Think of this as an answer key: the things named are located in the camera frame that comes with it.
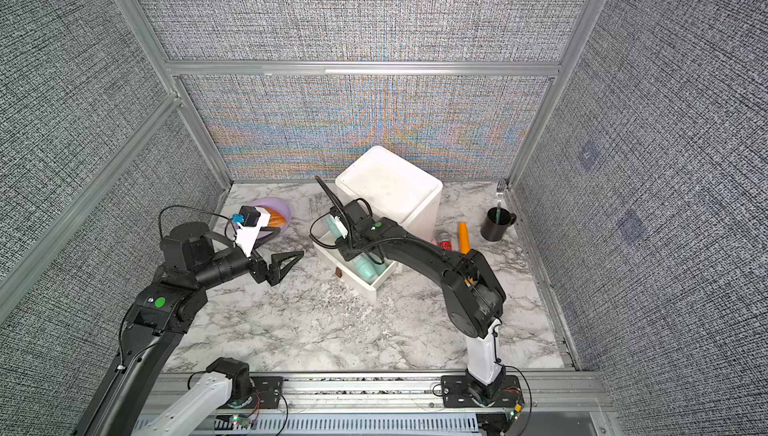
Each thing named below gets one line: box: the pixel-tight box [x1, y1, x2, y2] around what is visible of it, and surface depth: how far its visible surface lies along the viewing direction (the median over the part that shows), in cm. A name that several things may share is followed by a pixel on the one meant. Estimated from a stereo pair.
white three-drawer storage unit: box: [336, 146, 443, 242], surface depth 88 cm
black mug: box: [480, 207, 517, 242], surface depth 102 cm
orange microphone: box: [459, 221, 471, 255], surface depth 105 cm
